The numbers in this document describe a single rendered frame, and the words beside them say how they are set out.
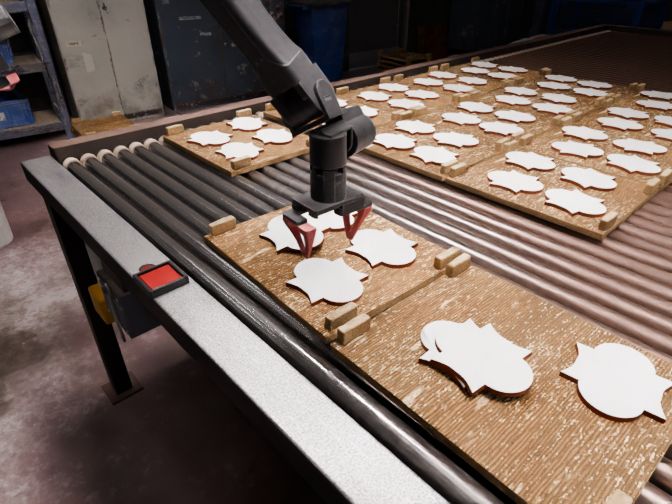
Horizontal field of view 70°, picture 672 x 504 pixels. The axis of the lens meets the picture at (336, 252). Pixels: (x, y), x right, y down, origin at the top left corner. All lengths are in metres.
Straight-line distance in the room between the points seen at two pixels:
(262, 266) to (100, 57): 4.38
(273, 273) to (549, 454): 0.53
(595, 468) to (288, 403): 0.39
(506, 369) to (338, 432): 0.25
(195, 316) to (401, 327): 0.35
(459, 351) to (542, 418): 0.14
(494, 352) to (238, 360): 0.38
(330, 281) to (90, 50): 4.49
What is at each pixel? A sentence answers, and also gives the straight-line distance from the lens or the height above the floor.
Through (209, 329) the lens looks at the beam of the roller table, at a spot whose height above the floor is 0.92.
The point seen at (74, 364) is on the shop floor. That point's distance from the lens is 2.30.
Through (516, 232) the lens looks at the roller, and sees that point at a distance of 1.14.
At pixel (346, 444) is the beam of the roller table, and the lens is 0.66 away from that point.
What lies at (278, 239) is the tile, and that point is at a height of 0.95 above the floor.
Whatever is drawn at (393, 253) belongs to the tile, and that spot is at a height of 0.95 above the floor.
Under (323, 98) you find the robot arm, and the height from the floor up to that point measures 1.27.
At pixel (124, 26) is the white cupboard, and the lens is 5.21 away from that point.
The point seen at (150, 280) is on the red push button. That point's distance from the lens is 0.95.
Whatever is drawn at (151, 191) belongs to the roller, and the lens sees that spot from 1.35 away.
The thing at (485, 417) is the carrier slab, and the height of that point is 0.94.
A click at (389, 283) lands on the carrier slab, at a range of 0.87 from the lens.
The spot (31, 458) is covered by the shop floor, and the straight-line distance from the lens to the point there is 2.03.
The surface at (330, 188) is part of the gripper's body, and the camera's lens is 0.74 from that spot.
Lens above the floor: 1.45
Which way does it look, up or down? 32 degrees down
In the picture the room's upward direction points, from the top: straight up
